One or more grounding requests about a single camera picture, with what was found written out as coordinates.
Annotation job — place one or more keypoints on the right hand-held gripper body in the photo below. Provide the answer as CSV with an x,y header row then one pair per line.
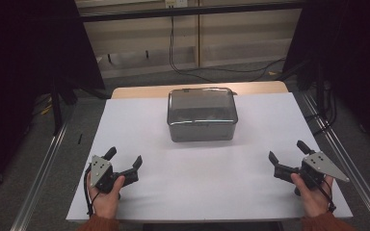
x,y
316,165

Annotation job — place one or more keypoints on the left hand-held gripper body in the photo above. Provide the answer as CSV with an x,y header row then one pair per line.
x,y
100,170

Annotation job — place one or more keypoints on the clear plastic storage box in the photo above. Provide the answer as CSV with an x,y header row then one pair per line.
x,y
201,130

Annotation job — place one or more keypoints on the clear plastic box lid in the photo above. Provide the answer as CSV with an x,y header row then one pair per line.
x,y
202,104

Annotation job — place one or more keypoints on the person's left hand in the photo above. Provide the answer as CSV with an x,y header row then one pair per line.
x,y
106,202

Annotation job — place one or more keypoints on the person's right hand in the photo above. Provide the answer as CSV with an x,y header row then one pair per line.
x,y
313,200

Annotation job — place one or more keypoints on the black metal stand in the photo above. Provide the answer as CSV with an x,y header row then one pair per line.
x,y
57,109

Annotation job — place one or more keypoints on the wooden table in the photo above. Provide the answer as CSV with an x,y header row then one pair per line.
x,y
141,91

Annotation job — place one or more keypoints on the white table board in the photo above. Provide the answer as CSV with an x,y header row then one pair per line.
x,y
205,179

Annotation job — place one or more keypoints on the black curtain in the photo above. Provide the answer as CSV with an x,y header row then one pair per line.
x,y
350,48
22,64

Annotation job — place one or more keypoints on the black horizontal bar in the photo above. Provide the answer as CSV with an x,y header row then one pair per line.
x,y
189,11

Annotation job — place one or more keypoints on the aluminium floor rail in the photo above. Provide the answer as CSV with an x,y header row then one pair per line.
x,y
41,179
350,166

